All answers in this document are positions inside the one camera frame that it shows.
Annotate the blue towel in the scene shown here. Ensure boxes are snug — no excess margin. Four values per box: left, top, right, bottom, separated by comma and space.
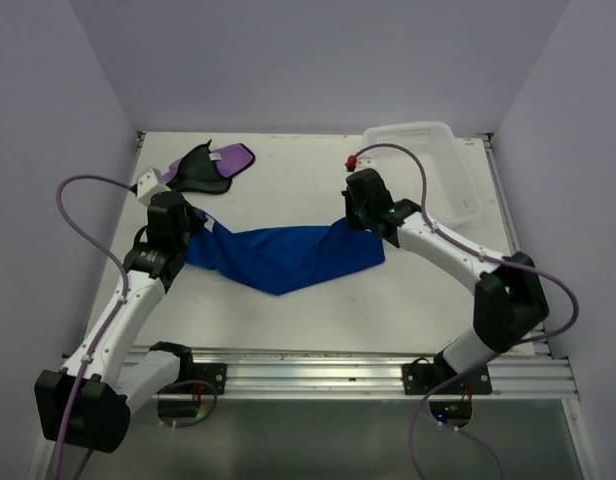
185, 218, 385, 296

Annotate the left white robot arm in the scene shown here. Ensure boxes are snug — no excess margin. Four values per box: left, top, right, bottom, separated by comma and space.
34, 191, 205, 453

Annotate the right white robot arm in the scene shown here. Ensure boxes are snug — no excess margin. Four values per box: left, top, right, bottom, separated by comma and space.
342, 169, 549, 393

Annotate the purple and grey towel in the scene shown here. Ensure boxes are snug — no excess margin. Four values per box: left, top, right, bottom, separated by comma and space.
164, 140, 256, 195

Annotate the white plastic basket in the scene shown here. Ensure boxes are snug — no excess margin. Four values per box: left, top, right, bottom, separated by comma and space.
362, 122, 482, 227

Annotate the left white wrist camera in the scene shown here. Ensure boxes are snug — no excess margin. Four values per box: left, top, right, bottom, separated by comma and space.
131, 168, 170, 207

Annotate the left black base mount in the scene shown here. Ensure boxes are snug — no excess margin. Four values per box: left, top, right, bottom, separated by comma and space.
193, 362, 228, 395

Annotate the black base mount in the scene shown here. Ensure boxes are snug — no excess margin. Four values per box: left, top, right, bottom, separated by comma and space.
193, 362, 228, 395
401, 357, 493, 395

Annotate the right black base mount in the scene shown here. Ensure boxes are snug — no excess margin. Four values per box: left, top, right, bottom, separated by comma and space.
401, 357, 493, 395

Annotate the aluminium frame rail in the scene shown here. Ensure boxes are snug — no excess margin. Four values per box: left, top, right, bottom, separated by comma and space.
193, 349, 578, 402

